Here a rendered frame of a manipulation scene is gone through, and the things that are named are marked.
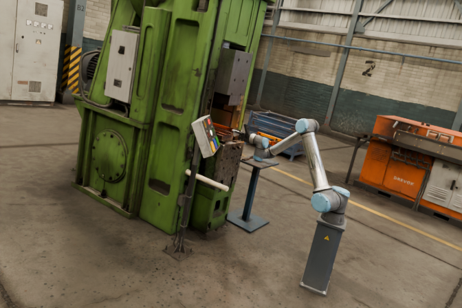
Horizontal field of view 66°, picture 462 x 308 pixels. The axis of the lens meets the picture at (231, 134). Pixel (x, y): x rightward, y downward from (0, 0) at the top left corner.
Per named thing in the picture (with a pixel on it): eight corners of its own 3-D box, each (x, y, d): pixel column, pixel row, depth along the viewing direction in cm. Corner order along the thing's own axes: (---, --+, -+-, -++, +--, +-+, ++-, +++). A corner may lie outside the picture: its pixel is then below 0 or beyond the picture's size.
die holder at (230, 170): (236, 182, 367) (245, 141, 358) (214, 190, 335) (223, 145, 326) (193, 165, 395) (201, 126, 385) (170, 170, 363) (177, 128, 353)
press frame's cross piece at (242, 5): (247, 46, 349) (257, -4, 339) (223, 40, 314) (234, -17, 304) (210, 40, 371) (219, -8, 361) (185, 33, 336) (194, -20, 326)
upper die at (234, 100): (239, 105, 341) (241, 95, 339) (227, 105, 324) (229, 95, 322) (204, 95, 362) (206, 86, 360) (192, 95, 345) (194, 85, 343)
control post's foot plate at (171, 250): (196, 252, 312) (197, 243, 310) (179, 262, 293) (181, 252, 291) (177, 242, 323) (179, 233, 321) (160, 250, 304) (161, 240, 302)
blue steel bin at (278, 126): (309, 157, 748) (317, 124, 733) (292, 161, 685) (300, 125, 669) (262, 140, 815) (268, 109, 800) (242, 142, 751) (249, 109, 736)
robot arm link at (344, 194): (348, 211, 285) (354, 191, 282) (337, 214, 274) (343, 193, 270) (333, 203, 296) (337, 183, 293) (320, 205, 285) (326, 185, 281)
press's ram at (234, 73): (248, 95, 350) (257, 54, 342) (227, 95, 318) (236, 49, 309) (214, 86, 371) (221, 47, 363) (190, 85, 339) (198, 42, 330)
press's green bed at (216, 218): (226, 223, 377) (235, 182, 367) (205, 235, 345) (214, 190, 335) (186, 204, 404) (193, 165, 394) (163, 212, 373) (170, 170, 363)
